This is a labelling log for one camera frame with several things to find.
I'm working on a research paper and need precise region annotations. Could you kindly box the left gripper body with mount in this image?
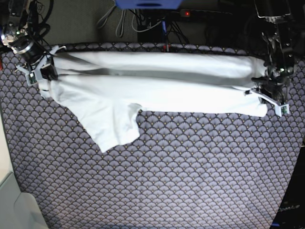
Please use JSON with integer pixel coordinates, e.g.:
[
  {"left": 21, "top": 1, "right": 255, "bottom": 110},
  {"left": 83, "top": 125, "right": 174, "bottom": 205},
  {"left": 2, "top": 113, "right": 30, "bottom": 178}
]
[{"left": 244, "top": 88, "right": 290, "bottom": 117}]

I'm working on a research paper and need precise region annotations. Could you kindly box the right gripper body with mount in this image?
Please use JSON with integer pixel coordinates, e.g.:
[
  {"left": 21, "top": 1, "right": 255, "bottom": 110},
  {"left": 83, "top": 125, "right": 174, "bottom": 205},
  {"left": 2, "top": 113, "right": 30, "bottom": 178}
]
[{"left": 15, "top": 45, "right": 66, "bottom": 85}]

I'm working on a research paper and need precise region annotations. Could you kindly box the white T-shirt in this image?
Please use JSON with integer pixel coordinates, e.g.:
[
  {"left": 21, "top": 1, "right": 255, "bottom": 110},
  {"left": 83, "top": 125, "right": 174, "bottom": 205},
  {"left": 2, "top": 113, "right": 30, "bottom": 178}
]
[{"left": 38, "top": 52, "right": 267, "bottom": 152}]

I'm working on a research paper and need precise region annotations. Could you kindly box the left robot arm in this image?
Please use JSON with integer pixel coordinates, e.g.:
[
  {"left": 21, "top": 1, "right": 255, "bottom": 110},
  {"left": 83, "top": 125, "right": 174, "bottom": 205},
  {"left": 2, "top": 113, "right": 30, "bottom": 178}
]
[{"left": 244, "top": 0, "right": 305, "bottom": 117}]

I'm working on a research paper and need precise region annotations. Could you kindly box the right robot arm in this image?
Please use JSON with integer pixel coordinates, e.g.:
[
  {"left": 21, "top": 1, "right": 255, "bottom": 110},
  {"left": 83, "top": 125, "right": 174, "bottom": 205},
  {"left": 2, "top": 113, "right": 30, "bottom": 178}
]
[{"left": 0, "top": 0, "right": 66, "bottom": 85}]

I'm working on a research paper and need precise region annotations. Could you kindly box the patterned grey table cloth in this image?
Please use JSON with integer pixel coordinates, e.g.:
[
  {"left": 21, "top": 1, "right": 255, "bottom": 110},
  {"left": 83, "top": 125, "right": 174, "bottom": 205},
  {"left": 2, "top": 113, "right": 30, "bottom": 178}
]
[{"left": 0, "top": 52, "right": 305, "bottom": 229}]

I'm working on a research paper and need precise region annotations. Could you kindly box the red black clamp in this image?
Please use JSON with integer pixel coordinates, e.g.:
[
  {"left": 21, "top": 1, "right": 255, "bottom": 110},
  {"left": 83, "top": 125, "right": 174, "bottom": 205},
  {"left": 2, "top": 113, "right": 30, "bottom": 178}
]
[{"left": 163, "top": 43, "right": 171, "bottom": 52}]

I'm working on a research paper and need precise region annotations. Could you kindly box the black power strip red light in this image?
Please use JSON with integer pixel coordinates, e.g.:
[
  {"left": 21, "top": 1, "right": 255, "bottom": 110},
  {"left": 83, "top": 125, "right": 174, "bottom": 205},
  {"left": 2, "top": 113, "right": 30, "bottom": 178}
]
[{"left": 180, "top": 9, "right": 233, "bottom": 20}]

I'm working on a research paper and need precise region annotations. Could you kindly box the grey looped cable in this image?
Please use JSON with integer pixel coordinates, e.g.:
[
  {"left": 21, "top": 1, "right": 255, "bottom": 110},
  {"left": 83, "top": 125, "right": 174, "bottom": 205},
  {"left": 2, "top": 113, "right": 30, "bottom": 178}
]
[{"left": 96, "top": 0, "right": 127, "bottom": 38}]

